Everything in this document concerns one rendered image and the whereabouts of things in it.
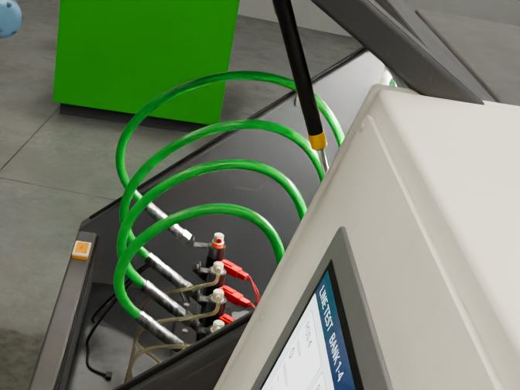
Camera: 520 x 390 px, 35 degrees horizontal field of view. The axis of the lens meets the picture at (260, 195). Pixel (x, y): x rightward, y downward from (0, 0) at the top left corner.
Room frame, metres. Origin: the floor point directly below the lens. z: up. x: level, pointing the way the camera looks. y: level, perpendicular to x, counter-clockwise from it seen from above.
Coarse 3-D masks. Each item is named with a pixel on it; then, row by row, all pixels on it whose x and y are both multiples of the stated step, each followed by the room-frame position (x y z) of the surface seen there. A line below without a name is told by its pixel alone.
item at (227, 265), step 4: (224, 260) 1.18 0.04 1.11; (224, 264) 1.17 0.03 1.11; (228, 264) 1.17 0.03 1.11; (232, 264) 1.17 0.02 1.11; (224, 268) 1.17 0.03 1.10; (228, 268) 1.17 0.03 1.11; (232, 268) 1.17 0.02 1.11; (236, 268) 1.17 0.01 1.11; (240, 268) 1.17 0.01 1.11; (228, 272) 1.17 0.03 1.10; (232, 272) 1.16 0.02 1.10; (236, 272) 1.16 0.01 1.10; (240, 272) 1.16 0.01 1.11; (244, 272) 1.16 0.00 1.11; (236, 276) 1.16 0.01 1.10; (240, 276) 1.16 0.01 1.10; (244, 276) 1.15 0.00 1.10; (244, 280) 1.15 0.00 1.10
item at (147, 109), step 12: (228, 72) 1.19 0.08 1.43; (240, 72) 1.19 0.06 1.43; (252, 72) 1.19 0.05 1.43; (264, 72) 1.19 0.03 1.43; (180, 84) 1.18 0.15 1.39; (192, 84) 1.18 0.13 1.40; (204, 84) 1.18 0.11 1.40; (288, 84) 1.19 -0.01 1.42; (168, 96) 1.17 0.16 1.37; (144, 108) 1.17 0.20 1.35; (324, 108) 1.20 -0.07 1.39; (132, 120) 1.17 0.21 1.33; (336, 120) 1.21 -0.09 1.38; (132, 132) 1.17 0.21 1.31; (336, 132) 1.20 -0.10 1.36; (120, 144) 1.16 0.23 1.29; (120, 156) 1.16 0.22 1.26; (120, 168) 1.16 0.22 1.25; (120, 180) 1.17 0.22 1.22
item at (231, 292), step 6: (222, 288) 1.10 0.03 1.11; (228, 288) 1.10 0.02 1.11; (228, 294) 1.09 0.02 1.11; (234, 294) 1.09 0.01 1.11; (240, 294) 1.09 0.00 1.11; (228, 300) 1.09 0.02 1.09; (234, 300) 1.08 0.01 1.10; (240, 300) 1.08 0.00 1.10; (246, 300) 1.08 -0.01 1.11; (246, 306) 1.07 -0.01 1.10
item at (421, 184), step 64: (384, 128) 0.76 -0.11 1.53; (448, 128) 0.75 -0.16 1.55; (512, 128) 0.79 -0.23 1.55; (320, 192) 0.84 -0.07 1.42; (384, 192) 0.67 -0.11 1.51; (448, 192) 0.59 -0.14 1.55; (512, 192) 0.62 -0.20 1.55; (320, 256) 0.73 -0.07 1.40; (384, 256) 0.60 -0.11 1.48; (448, 256) 0.52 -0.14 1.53; (512, 256) 0.50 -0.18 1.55; (256, 320) 0.83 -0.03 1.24; (384, 320) 0.54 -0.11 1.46; (448, 320) 0.46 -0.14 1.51; (512, 320) 0.42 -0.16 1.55; (448, 384) 0.42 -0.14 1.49; (512, 384) 0.38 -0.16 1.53
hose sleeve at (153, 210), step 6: (150, 204) 1.17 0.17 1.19; (150, 210) 1.17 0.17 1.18; (156, 210) 1.17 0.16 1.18; (156, 216) 1.17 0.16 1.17; (162, 216) 1.17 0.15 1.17; (168, 228) 1.17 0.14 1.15; (174, 228) 1.18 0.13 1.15; (180, 228) 1.18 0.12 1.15; (174, 234) 1.18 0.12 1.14; (180, 234) 1.18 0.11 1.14
